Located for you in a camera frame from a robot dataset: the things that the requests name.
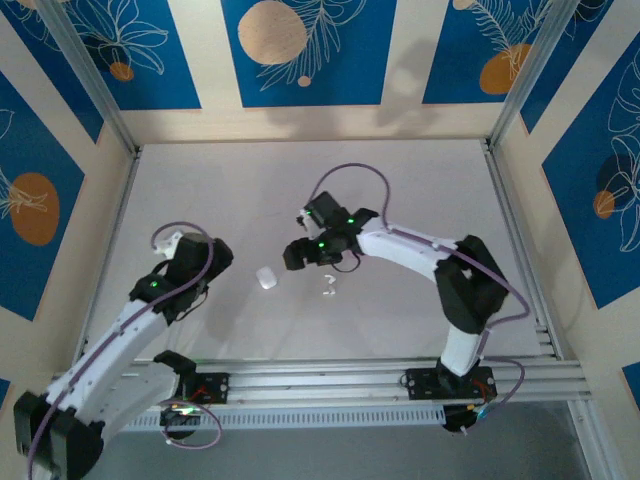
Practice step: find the white earbud charging case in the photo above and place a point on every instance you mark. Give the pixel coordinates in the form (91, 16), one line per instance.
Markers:
(266, 277)

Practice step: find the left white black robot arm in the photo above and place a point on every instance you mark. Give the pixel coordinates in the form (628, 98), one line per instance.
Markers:
(110, 350)

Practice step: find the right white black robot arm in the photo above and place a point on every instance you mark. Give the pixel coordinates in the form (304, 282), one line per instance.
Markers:
(410, 247)

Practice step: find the black base electronics box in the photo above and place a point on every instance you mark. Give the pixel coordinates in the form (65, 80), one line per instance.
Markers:
(457, 420)
(177, 425)

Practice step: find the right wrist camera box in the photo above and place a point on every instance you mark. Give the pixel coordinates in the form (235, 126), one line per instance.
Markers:
(306, 222)

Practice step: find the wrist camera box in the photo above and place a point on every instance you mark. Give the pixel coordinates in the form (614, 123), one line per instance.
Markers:
(167, 245)
(306, 222)

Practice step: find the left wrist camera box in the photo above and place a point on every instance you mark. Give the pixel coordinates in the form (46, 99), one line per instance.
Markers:
(167, 245)

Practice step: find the aluminium table side rail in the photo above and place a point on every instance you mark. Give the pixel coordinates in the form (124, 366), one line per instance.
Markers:
(502, 190)
(111, 250)

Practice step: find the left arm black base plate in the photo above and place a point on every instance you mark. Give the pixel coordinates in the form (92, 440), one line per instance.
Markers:
(217, 389)

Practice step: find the aluminium mounting rail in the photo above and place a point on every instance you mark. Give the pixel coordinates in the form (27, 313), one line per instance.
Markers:
(320, 382)

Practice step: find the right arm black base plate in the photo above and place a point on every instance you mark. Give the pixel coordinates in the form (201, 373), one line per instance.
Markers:
(420, 384)

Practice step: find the aluminium frame post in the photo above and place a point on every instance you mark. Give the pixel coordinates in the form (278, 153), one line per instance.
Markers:
(86, 65)
(535, 65)

